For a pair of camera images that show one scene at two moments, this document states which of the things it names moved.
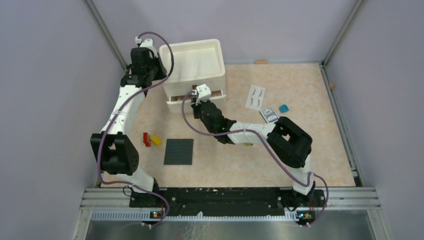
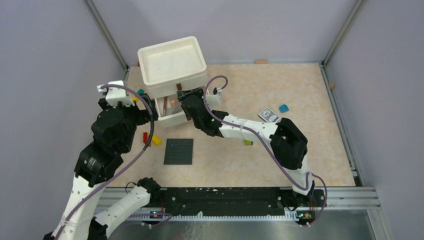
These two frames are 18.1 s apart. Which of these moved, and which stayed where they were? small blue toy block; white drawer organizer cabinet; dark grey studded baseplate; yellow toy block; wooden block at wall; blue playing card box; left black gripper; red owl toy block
Moved: left black gripper; white drawer organizer cabinet
Stayed: wooden block at wall; yellow toy block; small blue toy block; blue playing card box; red owl toy block; dark grey studded baseplate
